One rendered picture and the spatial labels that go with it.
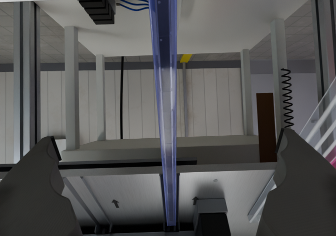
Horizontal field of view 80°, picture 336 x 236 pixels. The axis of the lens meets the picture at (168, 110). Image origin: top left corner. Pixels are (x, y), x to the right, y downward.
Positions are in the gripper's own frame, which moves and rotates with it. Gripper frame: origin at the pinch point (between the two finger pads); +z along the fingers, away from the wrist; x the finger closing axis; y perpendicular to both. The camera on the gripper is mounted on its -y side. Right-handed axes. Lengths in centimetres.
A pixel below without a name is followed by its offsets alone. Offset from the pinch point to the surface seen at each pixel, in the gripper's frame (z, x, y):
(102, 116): 66, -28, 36
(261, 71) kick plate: 302, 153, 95
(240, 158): 34, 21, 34
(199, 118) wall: 264, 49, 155
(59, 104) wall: 265, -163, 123
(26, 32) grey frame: 41, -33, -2
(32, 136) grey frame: 28.5, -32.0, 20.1
